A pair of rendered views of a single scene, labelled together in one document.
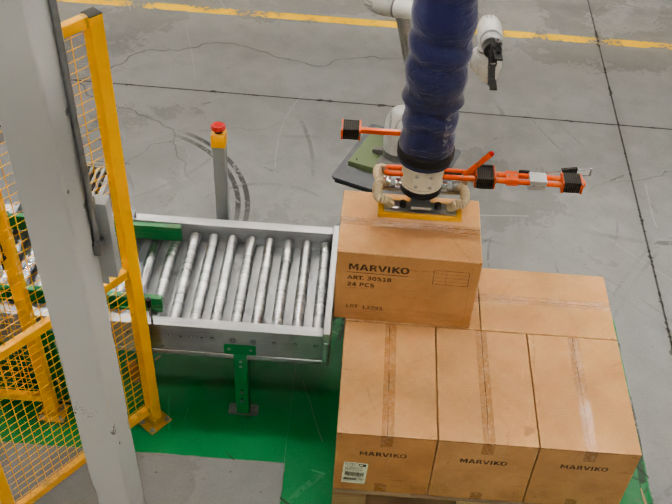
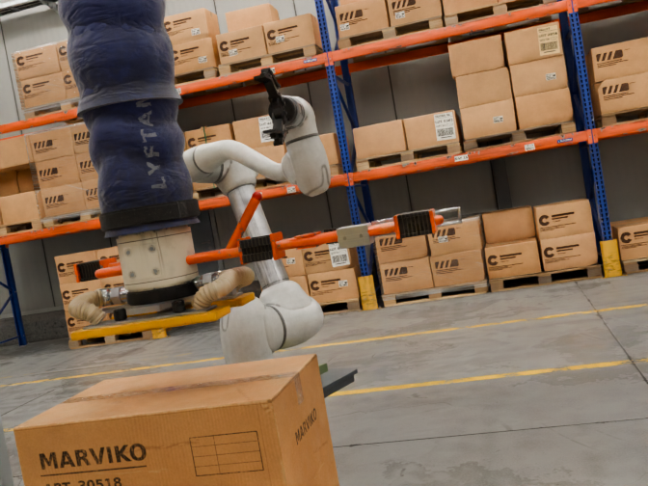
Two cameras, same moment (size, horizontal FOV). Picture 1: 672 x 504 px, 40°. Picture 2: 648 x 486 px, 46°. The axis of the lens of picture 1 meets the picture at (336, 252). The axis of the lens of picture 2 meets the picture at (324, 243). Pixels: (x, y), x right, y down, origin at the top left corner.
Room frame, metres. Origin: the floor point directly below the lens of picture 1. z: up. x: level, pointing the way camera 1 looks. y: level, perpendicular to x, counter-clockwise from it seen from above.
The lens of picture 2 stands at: (1.28, -1.05, 1.31)
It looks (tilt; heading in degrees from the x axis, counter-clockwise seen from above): 3 degrees down; 11
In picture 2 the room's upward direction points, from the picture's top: 10 degrees counter-clockwise
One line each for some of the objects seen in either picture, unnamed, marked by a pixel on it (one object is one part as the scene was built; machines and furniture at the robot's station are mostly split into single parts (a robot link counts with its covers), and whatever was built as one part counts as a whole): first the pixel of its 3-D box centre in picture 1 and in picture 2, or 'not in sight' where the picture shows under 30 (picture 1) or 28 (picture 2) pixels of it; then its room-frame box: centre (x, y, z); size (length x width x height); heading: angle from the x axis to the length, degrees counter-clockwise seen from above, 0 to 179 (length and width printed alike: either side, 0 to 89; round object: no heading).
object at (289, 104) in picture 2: (492, 52); (280, 110); (3.30, -0.59, 1.58); 0.09 x 0.07 x 0.08; 179
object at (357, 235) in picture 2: (537, 181); (355, 235); (2.92, -0.80, 1.23); 0.07 x 0.07 x 0.04; 89
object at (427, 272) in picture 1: (406, 258); (190, 470); (2.94, -0.31, 0.74); 0.60 x 0.40 x 0.40; 88
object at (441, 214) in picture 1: (420, 207); (149, 315); (2.83, -0.33, 1.13); 0.34 x 0.10 x 0.05; 89
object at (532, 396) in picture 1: (475, 376); not in sight; (2.62, -0.65, 0.34); 1.20 x 1.00 x 0.40; 89
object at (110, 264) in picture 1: (82, 234); not in sight; (2.04, 0.78, 1.62); 0.20 x 0.05 x 0.30; 89
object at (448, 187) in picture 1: (420, 184); (164, 291); (2.93, -0.33, 1.17); 0.34 x 0.25 x 0.06; 89
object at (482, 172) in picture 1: (484, 176); (261, 248); (2.92, -0.58, 1.24); 0.10 x 0.08 x 0.06; 179
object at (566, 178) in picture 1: (571, 183); (416, 223); (2.91, -0.93, 1.24); 0.08 x 0.07 x 0.05; 89
